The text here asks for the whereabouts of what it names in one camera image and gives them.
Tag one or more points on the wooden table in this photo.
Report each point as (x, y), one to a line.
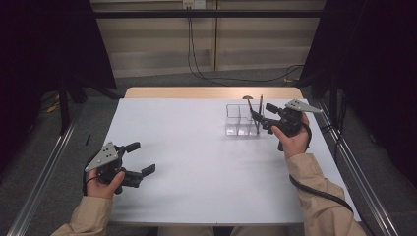
(196, 92)

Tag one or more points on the black pencil with orange end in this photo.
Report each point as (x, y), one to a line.
(250, 105)
(261, 101)

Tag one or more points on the white wall socket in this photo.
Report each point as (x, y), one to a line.
(193, 4)

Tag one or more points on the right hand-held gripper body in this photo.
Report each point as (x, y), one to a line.
(290, 123)

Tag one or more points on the black curtain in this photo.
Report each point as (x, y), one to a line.
(377, 49)
(32, 49)

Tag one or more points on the small black stick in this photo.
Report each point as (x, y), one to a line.
(88, 139)

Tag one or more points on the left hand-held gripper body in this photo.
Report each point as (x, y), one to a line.
(108, 162)

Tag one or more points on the person's right hand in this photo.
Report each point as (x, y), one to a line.
(293, 144)

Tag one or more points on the white table sheet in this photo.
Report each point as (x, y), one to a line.
(203, 190)

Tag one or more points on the person's left hand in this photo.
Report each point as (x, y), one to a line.
(98, 190)

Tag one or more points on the black horizontal bar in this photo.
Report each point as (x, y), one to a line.
(147, 13)

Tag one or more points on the aluminium floor rail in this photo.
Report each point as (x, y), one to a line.
(39, 187)
(377, 209)

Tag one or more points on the clear acrylic pen holder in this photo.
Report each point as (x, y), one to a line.
(236, 126)

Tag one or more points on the black metal stand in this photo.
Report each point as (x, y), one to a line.
(64, 108)

